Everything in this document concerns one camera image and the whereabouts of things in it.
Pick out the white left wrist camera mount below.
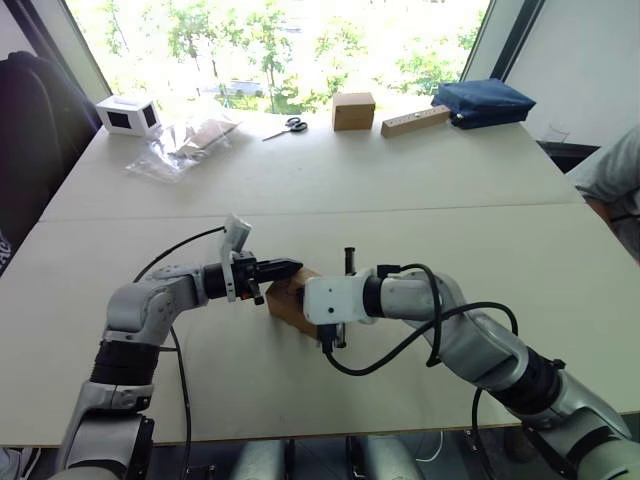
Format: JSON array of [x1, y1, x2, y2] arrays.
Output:
[[218, 213, 253, 303]]

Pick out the small cardboard box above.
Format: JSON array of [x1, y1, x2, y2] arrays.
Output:
[[264, 266, 326, 342]]

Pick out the thin white cable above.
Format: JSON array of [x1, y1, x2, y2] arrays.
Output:
[[415, 429, 445, 462]]

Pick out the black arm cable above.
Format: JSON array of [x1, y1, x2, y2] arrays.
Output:
[[133, 225, 227, 480], [322, 263, 521, 480]]

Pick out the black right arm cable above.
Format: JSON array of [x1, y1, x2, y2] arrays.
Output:
[[322, 263, 521, 480]]

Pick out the black handled scissors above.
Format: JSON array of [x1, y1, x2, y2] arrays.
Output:
[[261, 115, 309, 143]]

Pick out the closed brown cardboard box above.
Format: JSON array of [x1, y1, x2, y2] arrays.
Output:
[[332, 91, 377, 132]]

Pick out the person in grey shirt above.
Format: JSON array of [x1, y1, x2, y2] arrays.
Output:
[[564, 124, 640, 264]]

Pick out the long wooden block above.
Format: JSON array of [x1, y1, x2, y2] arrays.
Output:
[[380, 105, 452, 139]]

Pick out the clear plastic bag with cardboard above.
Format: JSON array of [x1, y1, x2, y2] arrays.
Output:
[[124, 113, 246, 185]]

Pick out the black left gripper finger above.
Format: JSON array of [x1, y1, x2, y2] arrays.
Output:
[[256, 266, 300, 285], [255, 256, 305, 274]]

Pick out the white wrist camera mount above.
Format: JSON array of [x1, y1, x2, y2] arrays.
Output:
[[218, 213, 253, 303], [303, 268, 377, 327]]

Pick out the navy blue fabric pouch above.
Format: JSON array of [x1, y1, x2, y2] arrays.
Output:
[[430, 78, 537, 131]]

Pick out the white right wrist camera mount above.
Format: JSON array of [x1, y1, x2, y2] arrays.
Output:
[[303, 268, 377, 327]]

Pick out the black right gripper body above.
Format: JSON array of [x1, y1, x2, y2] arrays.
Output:
[[318, 245, 359, 354]]

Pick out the grey rounded robot shape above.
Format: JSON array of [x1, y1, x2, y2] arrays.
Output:
[[362, 433, 426, 480], [230, 439, 289, 480]]

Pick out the white box with black windows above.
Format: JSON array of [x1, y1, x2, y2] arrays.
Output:
[[94, 94, 162, 139]]

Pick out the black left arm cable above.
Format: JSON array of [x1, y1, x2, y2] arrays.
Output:
[[133, 225, 227, 480]]

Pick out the black office chair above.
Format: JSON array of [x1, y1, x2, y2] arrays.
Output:
[[0, 49, 103, 279]]

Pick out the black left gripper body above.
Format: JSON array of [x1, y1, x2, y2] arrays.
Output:
[[230, 252, 266, 307]]

